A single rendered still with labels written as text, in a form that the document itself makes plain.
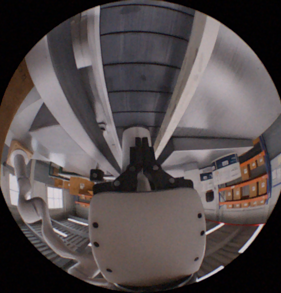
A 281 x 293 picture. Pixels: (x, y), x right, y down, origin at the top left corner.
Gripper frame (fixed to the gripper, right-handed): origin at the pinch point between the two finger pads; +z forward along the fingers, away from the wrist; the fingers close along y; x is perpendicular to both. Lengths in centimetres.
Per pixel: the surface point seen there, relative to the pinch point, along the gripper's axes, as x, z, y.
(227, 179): -27, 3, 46
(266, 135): -39, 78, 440
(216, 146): -12.1, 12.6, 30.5
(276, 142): -16, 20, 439
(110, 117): 2.0, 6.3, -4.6
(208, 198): -61, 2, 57
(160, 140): -0.7, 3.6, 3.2
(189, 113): 0.2, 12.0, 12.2
